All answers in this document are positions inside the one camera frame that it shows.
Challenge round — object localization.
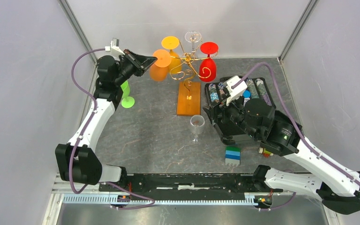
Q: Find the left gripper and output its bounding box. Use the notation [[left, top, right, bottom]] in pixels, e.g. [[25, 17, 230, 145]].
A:
[[113, 49, 157, 86]]

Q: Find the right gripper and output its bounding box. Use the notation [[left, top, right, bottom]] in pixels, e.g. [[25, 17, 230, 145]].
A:
[[202, 91, 259, 139]]

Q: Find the clear wine glass front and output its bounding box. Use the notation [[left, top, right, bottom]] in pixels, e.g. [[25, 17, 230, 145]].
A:
[[190, 115, 205, 143]]

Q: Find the clear wine glass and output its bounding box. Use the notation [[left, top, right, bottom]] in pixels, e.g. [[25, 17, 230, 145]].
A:
[[190, 115, 205, 143], [185, 31, 202, 53]]

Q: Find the orange wine glass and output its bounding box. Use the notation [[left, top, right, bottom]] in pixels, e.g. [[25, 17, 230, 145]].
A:
[[150, 49, 172, 82]]

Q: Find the green wine glass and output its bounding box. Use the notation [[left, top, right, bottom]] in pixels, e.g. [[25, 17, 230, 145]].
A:
[[120, 81, 135, 108]]

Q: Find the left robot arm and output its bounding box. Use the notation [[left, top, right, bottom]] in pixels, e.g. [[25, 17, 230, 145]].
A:
[[55, 49, 157, 191]]

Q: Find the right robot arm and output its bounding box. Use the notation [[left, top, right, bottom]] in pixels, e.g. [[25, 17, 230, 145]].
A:
[[204, 98, 360, 215]]

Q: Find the yellow wine glass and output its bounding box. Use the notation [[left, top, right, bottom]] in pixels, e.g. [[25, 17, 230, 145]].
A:
[[161, 36, 182, 75]]

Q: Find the red wine glass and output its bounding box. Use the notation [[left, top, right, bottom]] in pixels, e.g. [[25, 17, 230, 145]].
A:
[[199, 42, 218, 83]]

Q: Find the clear wine glass back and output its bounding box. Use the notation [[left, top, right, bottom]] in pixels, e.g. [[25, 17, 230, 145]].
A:
[[185, 31, 202, 53]]

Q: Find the black poker chip case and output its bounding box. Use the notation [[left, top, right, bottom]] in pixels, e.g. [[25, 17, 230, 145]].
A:
[[204, 75, 303, 145]]

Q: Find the blue green toy block stack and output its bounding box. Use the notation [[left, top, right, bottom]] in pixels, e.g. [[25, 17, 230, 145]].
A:
[[225, 146, 240, 165]]

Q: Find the small colourful toy car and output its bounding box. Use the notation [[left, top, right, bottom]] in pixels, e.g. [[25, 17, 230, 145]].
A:
[[258, 147, 273, 158]]

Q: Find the gold wire wooden glass rack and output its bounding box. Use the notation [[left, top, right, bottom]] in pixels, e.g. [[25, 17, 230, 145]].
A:
[[169, 42, 218, 116]]

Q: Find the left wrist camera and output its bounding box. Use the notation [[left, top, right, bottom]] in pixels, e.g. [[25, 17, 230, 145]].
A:
[[105, 38, 125, 58]]

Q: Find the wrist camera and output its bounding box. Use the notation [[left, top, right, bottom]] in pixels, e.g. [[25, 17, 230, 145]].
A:
[[224, 76, 248, 106], [105, 38, 125, 58]]

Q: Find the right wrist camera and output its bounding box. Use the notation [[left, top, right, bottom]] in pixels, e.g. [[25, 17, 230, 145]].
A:
[[224, 76, 248, 106]]

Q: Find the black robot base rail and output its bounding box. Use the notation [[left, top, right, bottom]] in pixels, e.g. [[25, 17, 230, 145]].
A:
[[99, 172, 283, 202]]

